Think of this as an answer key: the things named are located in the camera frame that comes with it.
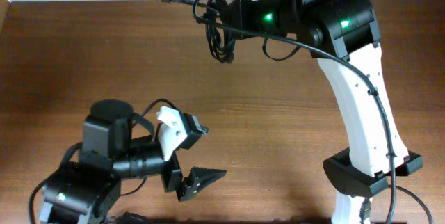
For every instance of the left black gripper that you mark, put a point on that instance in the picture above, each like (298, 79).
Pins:
(170, 181)

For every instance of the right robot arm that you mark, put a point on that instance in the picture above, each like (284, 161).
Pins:
(344, 37)

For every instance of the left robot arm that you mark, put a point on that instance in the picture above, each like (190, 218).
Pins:
(120, 144)

